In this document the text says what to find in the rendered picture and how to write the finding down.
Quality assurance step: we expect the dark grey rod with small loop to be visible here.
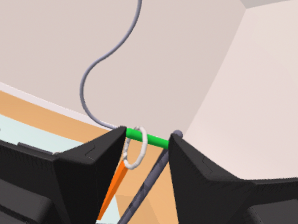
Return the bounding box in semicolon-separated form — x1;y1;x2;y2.
17;143;56;155

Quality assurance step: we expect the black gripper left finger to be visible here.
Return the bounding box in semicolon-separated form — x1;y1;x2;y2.
0;127;128;224

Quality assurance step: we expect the orange handle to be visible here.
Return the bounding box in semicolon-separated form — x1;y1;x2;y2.
97;127;148;221

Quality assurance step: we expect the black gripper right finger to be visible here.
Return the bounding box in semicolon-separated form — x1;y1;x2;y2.
168;133;298;224

